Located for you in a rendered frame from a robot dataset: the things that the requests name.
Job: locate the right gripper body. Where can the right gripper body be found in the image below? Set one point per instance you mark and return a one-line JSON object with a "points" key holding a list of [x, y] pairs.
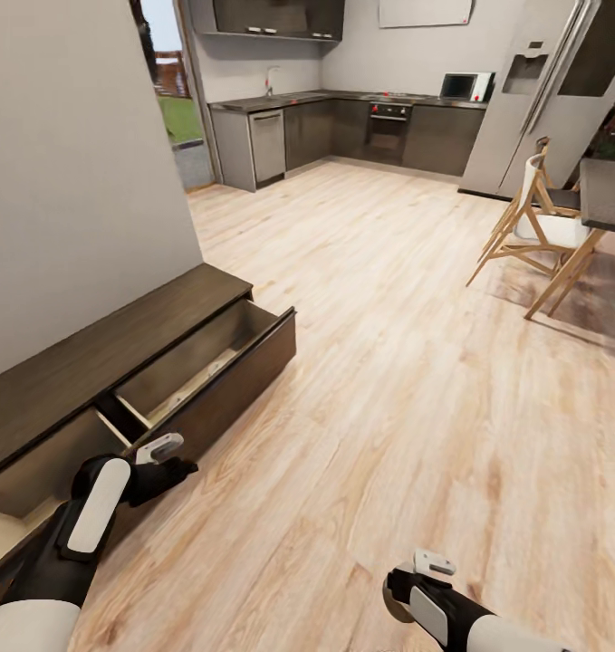
{"points": [[402, 584]]}

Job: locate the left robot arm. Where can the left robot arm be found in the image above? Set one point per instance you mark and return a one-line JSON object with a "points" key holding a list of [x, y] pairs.
{"points": [[41, 607]]}

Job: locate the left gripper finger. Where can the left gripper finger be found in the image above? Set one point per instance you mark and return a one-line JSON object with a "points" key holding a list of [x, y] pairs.
{"points": [[190, 467]]}

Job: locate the pillar candle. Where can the pillar candle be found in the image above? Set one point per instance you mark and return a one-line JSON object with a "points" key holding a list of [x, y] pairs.
{"points": [[214, 367], [399, 610], [178, 398]]}

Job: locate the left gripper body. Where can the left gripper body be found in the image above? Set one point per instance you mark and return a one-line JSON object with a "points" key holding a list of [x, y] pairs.
{"points": [[163, 477]]}

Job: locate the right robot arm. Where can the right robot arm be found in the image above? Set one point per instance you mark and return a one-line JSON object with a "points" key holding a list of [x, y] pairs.
{"points": [[456, 622]]}

